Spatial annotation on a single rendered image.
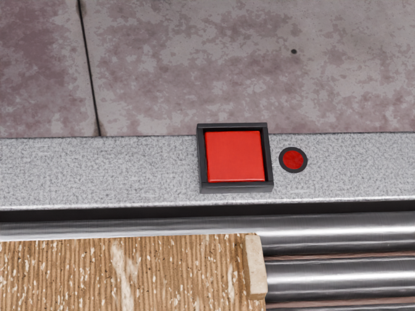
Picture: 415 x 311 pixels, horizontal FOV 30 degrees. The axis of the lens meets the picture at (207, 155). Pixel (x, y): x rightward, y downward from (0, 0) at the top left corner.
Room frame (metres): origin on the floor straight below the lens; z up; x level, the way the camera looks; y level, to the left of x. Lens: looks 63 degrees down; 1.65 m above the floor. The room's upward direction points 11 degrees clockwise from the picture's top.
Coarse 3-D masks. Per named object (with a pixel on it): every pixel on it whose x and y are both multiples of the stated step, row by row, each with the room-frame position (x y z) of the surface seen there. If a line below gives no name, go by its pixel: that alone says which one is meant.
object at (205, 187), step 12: (204, 132) 0.41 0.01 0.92; (264, 132) 0.41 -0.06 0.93; (264, 144) 0.40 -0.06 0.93; (204, 156) 0.37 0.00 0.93; (264, 156) 0.39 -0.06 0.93; (204, 168) 0.36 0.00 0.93; (264, 168) 0.38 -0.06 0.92; (204, 180) 0.34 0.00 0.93; (204, 192) 0.34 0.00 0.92; (216, 192) 0.34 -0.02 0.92; (228, 192) 0.34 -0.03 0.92; (240, 192) 0.35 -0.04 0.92; (252, 192) 0.35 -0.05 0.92; (264, 192) 0.35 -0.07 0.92
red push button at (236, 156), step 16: (208, 144) 0.39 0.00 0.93; (224, 144) 0.39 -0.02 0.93; (240, 144) 0.40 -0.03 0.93; (256, 144) 0.40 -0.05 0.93; (208, 160) 0.37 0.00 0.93; (224, 160) 0.37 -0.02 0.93; (240, 160) 0.38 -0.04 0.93; (256, 160) 0.38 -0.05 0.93; (208, 176) 0.35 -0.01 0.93; (224, 176) 0.35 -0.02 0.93; (240, 176) 0.36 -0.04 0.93; (256, 176) 0.36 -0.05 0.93
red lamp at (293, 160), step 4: (288, 152) 0.40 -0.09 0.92; (292, 152) 0.41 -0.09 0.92; (296, 152) 0.41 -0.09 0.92; (284, 156) 0.40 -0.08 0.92; (288, 156) 0.40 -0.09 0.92; (292, 156) 0.40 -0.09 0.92; (296, 156) 0.40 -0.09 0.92; (300, 156) 0.40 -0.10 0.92; (284, 160) 0.39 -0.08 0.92; (288, 160) 0.39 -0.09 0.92; (292, 160) 0.40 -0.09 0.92; (296, 160) 0.40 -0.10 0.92; (300, 160) 0.40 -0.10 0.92; (288, 164) 0.39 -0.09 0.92; (292, 164) 0.39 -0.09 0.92; (296, 164) 0.39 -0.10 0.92; (300, 164) 0.39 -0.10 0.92; (292, 168) 0.39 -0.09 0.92; (296, 168) 0.39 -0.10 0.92
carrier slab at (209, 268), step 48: (48, 240) 0.25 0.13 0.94; (96, 240) 0.26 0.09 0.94; (144, 240) 0.27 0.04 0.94; (192, 240) 0.28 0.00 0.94; (240, 240) 0.29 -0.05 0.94; (0, 288) 0.19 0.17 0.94; (48, 288) 0.20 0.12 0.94; (96, 288) 0.21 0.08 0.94; (144, 288) 0.22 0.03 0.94; (192, 288) 0.23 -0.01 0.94; (240, 288) 0.24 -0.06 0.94
